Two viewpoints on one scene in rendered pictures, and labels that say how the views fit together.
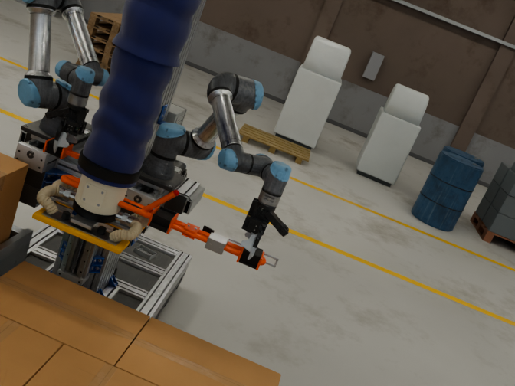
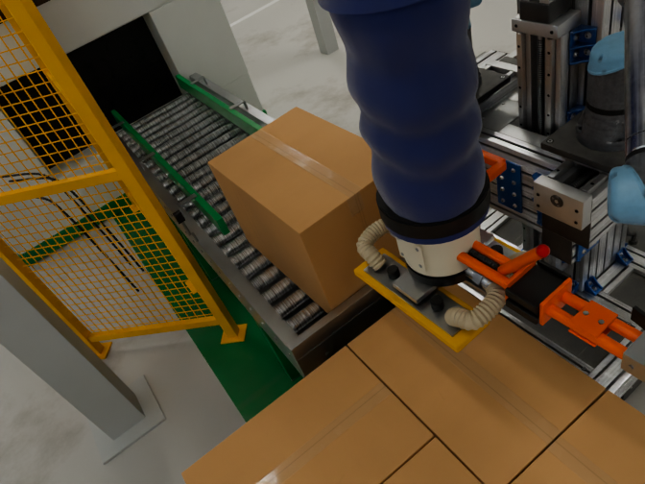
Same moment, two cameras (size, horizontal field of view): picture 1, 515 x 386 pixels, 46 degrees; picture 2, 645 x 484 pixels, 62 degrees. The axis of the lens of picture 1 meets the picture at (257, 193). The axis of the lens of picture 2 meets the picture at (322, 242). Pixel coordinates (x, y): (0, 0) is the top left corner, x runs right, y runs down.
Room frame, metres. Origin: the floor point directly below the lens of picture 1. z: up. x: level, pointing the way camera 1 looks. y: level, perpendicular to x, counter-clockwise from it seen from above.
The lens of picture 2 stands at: (1.54, -0.12, 1.88)
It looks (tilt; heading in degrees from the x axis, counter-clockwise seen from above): 41 degrees down; 66
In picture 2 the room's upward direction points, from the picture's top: 21 degrees counter-clockwise
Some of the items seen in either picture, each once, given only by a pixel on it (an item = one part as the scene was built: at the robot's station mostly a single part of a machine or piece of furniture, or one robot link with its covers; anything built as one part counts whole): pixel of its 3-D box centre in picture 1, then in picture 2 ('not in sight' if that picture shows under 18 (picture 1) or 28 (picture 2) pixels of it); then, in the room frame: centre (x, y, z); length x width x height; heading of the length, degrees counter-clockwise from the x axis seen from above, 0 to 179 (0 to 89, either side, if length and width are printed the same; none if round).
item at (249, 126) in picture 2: not in sight; (238, 111); (2.48, 2.41, 0.60); 1.60 x 0.11 x 0.09; 87
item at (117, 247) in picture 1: (83, 226); (415, 290); (2.00, 0.54, 0.95); 0.34 x 0.10 x 0.05; 89
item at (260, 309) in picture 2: not in sight; (175, 212); (1.86, 2.09, 0.50); 2.31 x 0.05 x 0.19; 87
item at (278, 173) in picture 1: (277, 178); not in sight; (2.09, -0.04, 1.36); 0.09 x 0.08 x 0.11; 33
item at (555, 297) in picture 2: (163, 219); (537, 291); (2.09, 0.29, 1.05); 0.10 x 0.08 x 0.06; 179
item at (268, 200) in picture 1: (269, 198); not in sight; (2.08, -0.05, 1.28); 0.08 x 0.08 x 0.05
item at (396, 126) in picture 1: (392, 133); not in sight; (9.18, -1.54, 0.70); 0.71 x 0.64 x 1.41; 179
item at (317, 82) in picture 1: (313, 92); not in sight; (9.48, -0.22, 0.80); 0.79 x 0.67 x 1.60; 179
